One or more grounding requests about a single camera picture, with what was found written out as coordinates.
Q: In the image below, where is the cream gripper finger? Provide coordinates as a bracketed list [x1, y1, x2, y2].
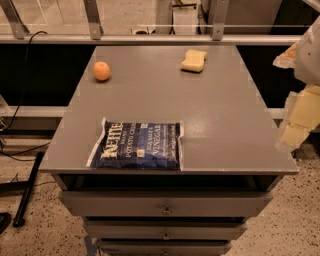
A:
[275, 85, 320, 153]

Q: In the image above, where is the orange fruit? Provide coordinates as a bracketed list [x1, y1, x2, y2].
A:
[93, 61, 111, 81]

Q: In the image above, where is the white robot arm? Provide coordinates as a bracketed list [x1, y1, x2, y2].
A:
[273, 17, 320, 152]

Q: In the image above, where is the yellow sponge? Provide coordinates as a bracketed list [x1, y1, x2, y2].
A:
[181, 50, 207, 73]

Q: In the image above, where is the grey drawer cabinet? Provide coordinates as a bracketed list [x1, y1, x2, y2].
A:
[41, 46, 297, 256]

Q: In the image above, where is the blue Kettle chips bag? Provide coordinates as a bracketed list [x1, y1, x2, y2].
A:
[86, 118, 184, 170]

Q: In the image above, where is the middle grey drawer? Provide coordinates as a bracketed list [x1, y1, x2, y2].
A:
[84, 219, 247, 240]

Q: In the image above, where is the grey drawer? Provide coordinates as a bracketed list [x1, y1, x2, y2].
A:
[99, 240, 231, 256]
[84, 219, 247, 240]
[59, 191, 272, 217]

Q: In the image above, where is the bottom grey drawer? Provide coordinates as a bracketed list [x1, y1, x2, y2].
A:
[99, 240, 231, 256]

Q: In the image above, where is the top grey drawer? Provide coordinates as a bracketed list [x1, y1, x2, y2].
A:
[59, 191, 272, 217]

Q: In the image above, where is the black stand leg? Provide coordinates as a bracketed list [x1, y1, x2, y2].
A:
[13, 152, 44, 228]

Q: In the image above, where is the metal railing frame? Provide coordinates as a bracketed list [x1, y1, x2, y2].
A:
[0, 0, 320, 47]

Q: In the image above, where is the black cable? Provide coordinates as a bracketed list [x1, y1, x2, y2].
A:
[0, 30, 51, 162]

